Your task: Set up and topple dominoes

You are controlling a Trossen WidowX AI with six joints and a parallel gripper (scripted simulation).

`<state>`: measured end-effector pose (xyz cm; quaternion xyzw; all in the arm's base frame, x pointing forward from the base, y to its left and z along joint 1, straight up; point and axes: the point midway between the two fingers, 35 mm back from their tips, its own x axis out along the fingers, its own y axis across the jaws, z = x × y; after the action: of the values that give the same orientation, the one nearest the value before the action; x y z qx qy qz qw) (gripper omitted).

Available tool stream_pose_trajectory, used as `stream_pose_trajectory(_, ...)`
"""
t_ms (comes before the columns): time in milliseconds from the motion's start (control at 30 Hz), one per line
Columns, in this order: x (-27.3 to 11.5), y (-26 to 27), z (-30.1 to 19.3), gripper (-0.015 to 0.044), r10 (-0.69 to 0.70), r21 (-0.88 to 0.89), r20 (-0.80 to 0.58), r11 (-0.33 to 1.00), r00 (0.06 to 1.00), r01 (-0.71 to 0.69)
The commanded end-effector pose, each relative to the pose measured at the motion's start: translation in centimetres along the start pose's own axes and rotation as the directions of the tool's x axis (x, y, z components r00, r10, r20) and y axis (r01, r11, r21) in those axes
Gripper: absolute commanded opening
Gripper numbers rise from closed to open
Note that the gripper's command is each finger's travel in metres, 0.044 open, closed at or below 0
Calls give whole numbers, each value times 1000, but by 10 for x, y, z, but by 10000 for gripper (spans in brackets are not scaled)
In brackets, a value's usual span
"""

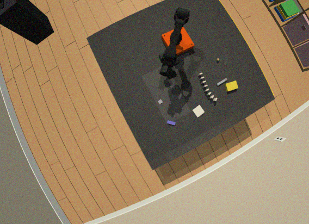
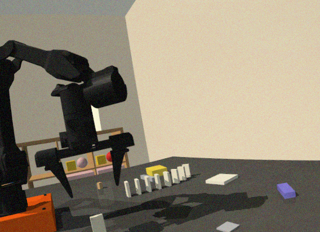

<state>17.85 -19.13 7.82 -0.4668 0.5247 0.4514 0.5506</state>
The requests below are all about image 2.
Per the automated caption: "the yellow block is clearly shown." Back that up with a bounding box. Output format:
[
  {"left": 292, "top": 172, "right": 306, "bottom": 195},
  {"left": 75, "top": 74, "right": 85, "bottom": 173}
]
[{"left": 146, "top": 166, "right": 168, "bottom": 176}]

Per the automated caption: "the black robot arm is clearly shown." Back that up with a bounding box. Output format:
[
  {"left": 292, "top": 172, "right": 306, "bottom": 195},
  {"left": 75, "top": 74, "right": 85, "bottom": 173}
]
[{"left": 0, "top": 40, "right": 127, "bottom": 218}]

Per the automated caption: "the purple rectangular block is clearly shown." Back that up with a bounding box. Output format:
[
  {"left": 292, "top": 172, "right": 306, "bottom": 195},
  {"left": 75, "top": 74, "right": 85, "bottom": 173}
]
[{"left": 277, "top": 183, "right": 296, "bottom": 199}]

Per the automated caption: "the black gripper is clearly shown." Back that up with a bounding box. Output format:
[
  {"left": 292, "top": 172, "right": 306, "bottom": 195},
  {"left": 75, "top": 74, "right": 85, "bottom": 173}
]
[{"left": 34, "top": 111, "right": 135, "bottom": 198}]

